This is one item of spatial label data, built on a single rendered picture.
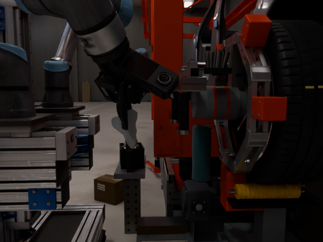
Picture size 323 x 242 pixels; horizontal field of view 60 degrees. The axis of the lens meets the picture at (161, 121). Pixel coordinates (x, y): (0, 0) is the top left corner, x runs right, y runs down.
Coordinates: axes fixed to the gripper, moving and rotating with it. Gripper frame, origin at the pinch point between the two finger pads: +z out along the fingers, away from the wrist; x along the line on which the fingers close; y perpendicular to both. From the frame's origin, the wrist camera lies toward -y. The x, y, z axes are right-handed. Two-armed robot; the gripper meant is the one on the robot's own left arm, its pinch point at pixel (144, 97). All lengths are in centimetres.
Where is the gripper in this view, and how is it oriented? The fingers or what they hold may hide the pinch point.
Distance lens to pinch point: 188.1
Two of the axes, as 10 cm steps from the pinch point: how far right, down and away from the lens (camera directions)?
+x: 9.9, -1.1, 0.9
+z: 0.2, 7.7, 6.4
